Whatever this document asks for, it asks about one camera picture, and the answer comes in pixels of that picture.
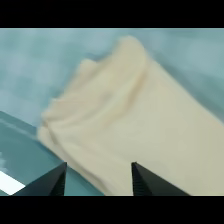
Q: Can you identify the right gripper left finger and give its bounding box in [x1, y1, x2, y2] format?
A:
[12, 161, 68, 197]

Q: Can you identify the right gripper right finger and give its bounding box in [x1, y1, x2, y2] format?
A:
[130, 161, 192, 197]

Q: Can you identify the pale yellow T-shirt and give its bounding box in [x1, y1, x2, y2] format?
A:
[35, 34, 224, 197]

